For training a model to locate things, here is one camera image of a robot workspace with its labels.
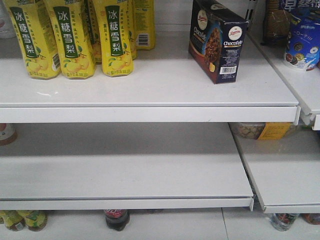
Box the dark blue Chocofitos cookie box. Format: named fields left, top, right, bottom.
left=188, top=0, right=249, bottom=84

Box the white shelf board upper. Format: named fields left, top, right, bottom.
left=0, top=31, right=301, bottom=123

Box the white shelf board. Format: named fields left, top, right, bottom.
left=0, top=122, right=254, bottom=210
left=0, top=31, right=301, bottom=123

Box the yellow snack package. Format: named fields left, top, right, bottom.
left=230, top=122, right=292, bottom=140

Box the yellow pear drink bottle middle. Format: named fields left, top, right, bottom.
left=44, top=0, right=96, bottom=79

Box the yellow pear drink bottle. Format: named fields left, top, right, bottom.
left=44, top=0, right=96, bottom=79
left=133, top=0, right=156, bottom=50
left=93, top=0, right=134, bottom=77
left=4, top=0, right=61, bottom=80

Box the white shelf board lower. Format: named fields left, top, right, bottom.
left=0, top=122, right=254, bottom=210

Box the dark cola bottle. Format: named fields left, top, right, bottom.
left=103, top=209, right=130, bottom=232

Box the yellow pear drink bottle rear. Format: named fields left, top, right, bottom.
left=133, top=0, right=156, bottom=50

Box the yellow pear drink bottle right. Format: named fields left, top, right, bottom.
left=93, top=0, right=134, bottom=77

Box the yellow pear drink bottle left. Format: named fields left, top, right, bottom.
left=4, top=0, right=61, bottom=80

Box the brown biscuit packet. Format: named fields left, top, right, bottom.
left=262, top=0, right=292, bottom=46

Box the blue cookie cup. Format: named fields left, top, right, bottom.
left=283, top=7, right=320, bottom=72

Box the green tea bottles bottom left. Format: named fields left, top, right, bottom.
left=0, top=210, right=48, bottom=232

